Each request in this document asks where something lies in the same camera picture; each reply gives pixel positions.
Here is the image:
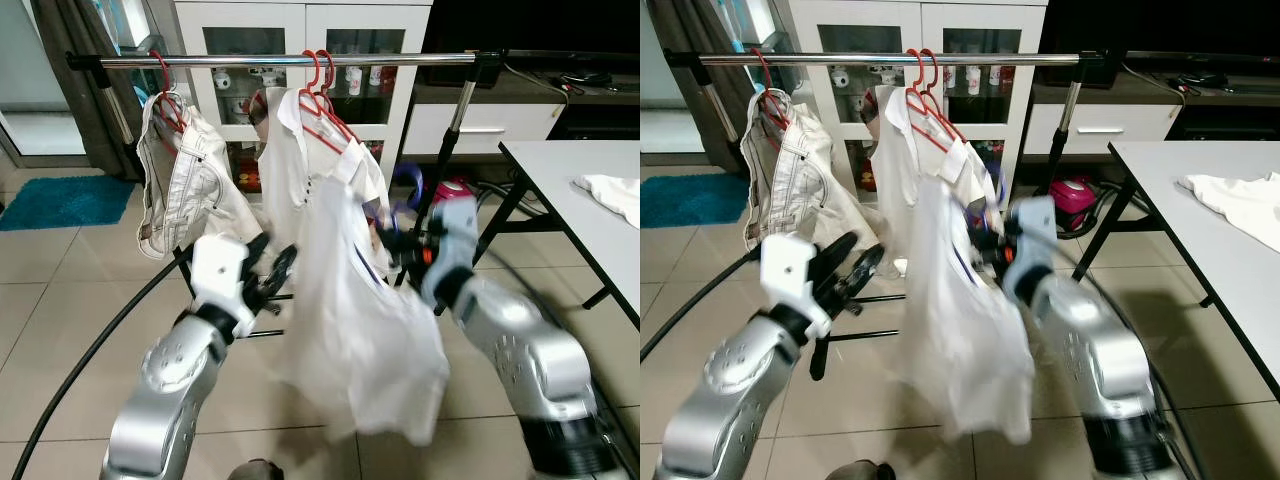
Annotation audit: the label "red clothes hanger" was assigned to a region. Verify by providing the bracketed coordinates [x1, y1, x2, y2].
[752, 48, 796, 136]
[147, 50, 193, 136]
[297, 48, 346, 151]
[315, 48, 359, 146]
[920, 48, 969, 146]
[903, 48, 951, 151]

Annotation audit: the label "pink vacuum cleaner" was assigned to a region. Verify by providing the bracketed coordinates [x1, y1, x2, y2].
[1048, 177, 1101, 233]
[430, 177, 483, 219]

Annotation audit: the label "white collared shirt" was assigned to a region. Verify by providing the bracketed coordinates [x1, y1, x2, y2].
[865, 85, 1001, 236]
[257, 87, 393, 236]

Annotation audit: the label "silver rack pole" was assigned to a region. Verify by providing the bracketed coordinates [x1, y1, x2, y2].
[412, 82, 479, 233]
[1045, 82, 1086, 201]
[700, 70, 743, 151]
[97, 68, 138, 149]

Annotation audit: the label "teal floor mat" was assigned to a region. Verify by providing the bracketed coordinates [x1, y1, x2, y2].
[0, 175, 137, 233]
[640, 173, 746, 231]

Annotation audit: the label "grey table black legs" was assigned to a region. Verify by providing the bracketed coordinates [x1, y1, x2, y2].
[1072, 140, 1280, 381]
[497, 140, 641, 333]

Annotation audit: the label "white cabinet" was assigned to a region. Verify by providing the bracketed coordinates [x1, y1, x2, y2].
[778, 0, 1186, 191]
[173, 0, 569, 191]

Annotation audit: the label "white cloth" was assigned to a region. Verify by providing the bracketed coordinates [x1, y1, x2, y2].
[572, 173, 641, 230]
[1178, 172, 1280, 253]

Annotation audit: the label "black television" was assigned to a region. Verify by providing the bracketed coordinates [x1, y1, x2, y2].
[418, 0, 641, 59]
[1040, 0, 1280, 59]

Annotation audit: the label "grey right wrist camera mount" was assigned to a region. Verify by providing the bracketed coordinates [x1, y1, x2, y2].
[418, 195, 483, 309]
[1000, 196, 1059, 303]

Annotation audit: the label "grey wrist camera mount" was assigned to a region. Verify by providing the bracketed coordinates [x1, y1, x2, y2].
[1000, 196, 1059, 303]
[188, 232, 259, 317]
[758, 232, 836, 341]
[418, 195, 483, 309]

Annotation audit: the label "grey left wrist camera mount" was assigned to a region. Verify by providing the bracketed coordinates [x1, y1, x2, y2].
[188, 232, 259, 317]
[758, 232, 836, 341]

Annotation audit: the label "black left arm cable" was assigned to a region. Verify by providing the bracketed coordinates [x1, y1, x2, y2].
[640, 250, 761, 361]
[10, 255, 196, 480]

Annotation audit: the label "silver clothes rack rail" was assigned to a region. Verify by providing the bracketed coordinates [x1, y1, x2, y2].
[100, 53, 479, 69]
[708, 52, 1101, 69]

